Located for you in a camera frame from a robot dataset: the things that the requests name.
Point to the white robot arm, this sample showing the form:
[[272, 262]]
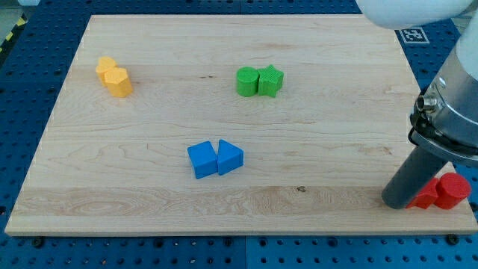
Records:
[[449, 105]]

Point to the blue triangular block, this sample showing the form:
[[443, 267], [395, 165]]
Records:
[[229, 158]]

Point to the blue cube block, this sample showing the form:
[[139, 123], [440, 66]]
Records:
[[203, 159]]

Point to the green cylinder block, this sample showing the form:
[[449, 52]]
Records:
[[247, 81]]

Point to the green star block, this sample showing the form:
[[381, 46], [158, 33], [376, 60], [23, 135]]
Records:
[[270, 81]]

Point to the wooden board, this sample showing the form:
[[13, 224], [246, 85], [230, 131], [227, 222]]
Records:
[[316, 156]]

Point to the yellow hexagon block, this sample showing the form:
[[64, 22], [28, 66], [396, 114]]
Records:
[[118, 82]]

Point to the yellow heart block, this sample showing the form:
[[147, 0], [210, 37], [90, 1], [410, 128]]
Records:
[[105, 63]]

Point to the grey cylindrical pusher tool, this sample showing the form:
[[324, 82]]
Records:
[[412, 176]]

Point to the fiducial marker tag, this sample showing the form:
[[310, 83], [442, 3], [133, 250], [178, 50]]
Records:
[[415, 35]]

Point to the red angular block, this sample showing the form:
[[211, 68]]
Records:
[[427, 196]]

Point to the red cylinder block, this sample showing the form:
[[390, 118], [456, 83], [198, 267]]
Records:
[[452, 188]]

